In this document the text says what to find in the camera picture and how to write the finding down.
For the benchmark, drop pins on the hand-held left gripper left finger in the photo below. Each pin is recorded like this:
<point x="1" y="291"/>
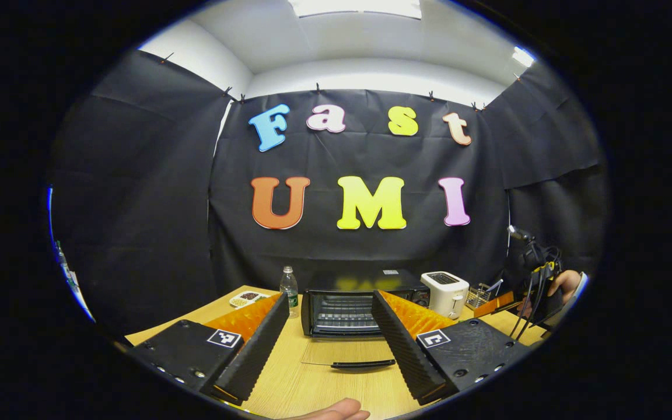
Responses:
<point x="254" y="350"/>

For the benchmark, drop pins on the black electric oven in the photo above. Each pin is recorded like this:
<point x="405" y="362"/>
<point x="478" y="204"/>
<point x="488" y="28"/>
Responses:
<point x="342" y="312"/>

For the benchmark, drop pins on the white toaster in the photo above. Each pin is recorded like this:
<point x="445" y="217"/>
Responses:
<point x="445" y="291"/>

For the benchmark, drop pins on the small ceiling light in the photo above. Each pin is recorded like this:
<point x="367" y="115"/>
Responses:
<point x="522" y="56"/>

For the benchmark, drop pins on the clear plastic bottle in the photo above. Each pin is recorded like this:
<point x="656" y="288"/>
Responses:
<point x="289" y="290"/>

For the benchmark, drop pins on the small white stick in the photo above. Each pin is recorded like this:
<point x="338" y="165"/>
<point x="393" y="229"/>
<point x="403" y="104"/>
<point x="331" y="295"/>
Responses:
<point x="493" y="285"/>

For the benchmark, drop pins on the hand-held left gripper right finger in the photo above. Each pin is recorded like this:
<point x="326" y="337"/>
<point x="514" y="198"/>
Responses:
<point x="406" y="350"/>

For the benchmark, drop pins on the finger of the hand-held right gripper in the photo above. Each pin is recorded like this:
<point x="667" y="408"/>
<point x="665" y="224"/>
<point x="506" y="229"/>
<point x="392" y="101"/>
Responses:
<point x="496" y="304"/>

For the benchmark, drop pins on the white plate with snacks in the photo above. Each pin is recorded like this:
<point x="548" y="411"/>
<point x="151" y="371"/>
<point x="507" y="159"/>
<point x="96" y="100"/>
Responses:
<point x="248" y="298"/>

